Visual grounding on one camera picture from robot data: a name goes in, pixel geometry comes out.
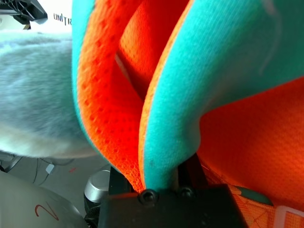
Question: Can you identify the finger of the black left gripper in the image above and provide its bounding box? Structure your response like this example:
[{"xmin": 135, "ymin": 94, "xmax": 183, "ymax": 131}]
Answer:
[{"xmin": 13, "ymin": 0, "xmax": 48, "ymax": 25}]

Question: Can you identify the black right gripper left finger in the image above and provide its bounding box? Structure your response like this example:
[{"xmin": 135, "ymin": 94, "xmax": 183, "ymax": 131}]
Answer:
[{"xmin": 108, "ymin": 165, "xmax": 143, "ymax": 196}]

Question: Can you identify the blue-grey plush whale keychain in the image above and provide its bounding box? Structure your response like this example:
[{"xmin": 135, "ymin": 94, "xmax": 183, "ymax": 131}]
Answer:
[{"xmin": 0, "ymin": 30, "xmax": 98, "ymax": 159}]

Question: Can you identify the orange and green backpack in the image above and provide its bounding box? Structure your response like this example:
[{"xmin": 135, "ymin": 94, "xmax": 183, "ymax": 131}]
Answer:
[{"xmin": 71, "ymin": 0, "xmax": 304, "ymax": 228}]

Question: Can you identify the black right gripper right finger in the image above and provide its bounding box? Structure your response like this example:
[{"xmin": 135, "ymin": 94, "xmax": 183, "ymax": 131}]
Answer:
[{"xmin": 177, "ymin": 152, "xmax": 209, "ymax": 189}]

